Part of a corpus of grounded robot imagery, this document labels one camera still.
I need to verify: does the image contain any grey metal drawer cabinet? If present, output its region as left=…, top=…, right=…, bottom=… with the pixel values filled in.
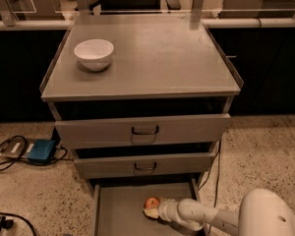
left=38, top=13, right=244, bottom=236

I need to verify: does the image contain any grey top drawer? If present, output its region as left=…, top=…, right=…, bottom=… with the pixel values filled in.
left=55, top=114, right=230, bottom=148

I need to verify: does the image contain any white ceramic bowl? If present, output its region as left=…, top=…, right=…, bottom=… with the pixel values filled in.
left=74, top=39, right=114, bottom=71

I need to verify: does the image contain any black cable on floor left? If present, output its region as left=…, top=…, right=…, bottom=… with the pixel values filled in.
left=0, top=135, right=74, bottom=173

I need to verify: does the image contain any grey middle drawer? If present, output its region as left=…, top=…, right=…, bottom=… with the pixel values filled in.
left=75, top=152, right=214, bottom=179

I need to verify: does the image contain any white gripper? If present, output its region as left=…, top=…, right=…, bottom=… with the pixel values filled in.
left=144, top=198, right=182, bottom=222

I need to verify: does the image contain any red apple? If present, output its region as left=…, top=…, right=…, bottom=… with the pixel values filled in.
left=144, top=197, right=160, bottom=209

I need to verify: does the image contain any blue box on floor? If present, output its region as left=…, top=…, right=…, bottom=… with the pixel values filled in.
left=27, top=140, right=55, bottom=163

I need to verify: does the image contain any grey flat device on floor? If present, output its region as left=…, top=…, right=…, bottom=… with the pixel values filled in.
left=0, top=138, right=34, bottom=159

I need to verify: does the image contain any grey drawer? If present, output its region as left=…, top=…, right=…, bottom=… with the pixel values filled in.
left=90, top=180, right=207, bottom=236
left=55, top=114, right=230, bottom=148
left=75, top=152, right=214, bottom=179

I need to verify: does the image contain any black cable beside cabinet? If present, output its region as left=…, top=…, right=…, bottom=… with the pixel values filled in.
left=198, top=140, right=222, bottom=209

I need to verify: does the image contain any grey bottom drawer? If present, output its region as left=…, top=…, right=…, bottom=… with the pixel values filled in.
left=90, top=180, right=207, bottom=236

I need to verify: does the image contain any black device bottom left corner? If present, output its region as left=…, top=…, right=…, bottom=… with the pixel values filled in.
left=0, top=216, right=14, bottom=233

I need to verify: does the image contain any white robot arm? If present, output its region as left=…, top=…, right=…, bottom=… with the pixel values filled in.
left=144, top=189, right=295, bottom=236

